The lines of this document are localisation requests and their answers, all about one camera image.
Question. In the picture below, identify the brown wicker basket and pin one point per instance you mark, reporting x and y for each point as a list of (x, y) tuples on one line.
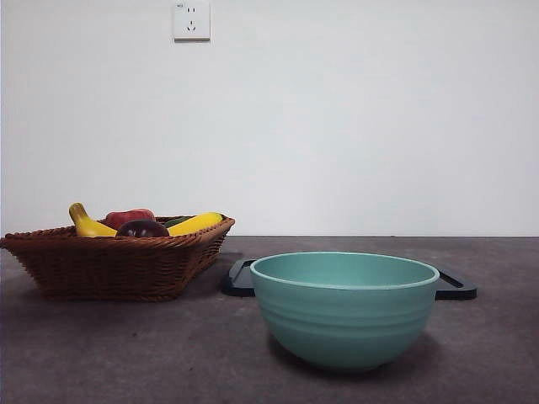
[(109, 269)]

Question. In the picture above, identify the dark rectangular tray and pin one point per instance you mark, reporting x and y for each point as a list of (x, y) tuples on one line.
[(239, 286)]

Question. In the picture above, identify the yellow banana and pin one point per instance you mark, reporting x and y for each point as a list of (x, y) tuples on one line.
[(86, 225)]

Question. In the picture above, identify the green vegetable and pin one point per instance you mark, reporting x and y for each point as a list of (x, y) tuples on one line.
[(177, 221)]

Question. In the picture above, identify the red bell pepper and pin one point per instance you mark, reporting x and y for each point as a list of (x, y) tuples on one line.
[(126, 215)]

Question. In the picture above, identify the dark purple plum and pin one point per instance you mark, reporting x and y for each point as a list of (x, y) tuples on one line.
[(142, 230)]

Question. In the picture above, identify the teal ribbed bowl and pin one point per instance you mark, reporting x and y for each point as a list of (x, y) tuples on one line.
[(345, 320)]

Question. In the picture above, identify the white wall socket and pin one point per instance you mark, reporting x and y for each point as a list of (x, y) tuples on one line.
[(191, 21)]

